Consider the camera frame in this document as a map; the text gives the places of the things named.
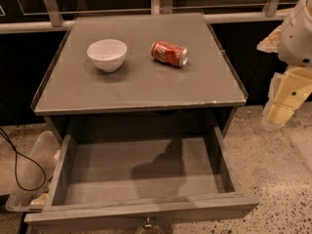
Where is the open grey top drawer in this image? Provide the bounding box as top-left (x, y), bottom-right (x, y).
top-left (25, 126), bottom-right (259, 234)

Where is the red coke can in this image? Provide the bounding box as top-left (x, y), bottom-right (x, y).
top-left (151, 41), bottom-right (188, 67)

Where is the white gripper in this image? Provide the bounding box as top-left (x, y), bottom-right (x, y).
top-left (256, 0), bottom-right (312, 131)

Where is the metal drawer handle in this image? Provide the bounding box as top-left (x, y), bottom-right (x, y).
top-left (143, 216), bottom-right (153, 229)

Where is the grey cabinet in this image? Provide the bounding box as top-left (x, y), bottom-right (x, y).
top-left (31, 14), bottom-right (248, 137)

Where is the white ceramic bowl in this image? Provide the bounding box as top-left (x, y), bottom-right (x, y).
top-left (87, 39), bottom-right (128, 72)

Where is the black cable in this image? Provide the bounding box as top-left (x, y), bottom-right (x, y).
top-left (0, 127), bottom-right (48, 192)

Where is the clear plastic bin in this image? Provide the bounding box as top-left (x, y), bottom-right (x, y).
top-left (6, 131), bottom-right (60, 212)

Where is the metal railing frame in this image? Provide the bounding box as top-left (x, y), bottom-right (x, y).
top-left (0, 0), bottom-right (299, 34)

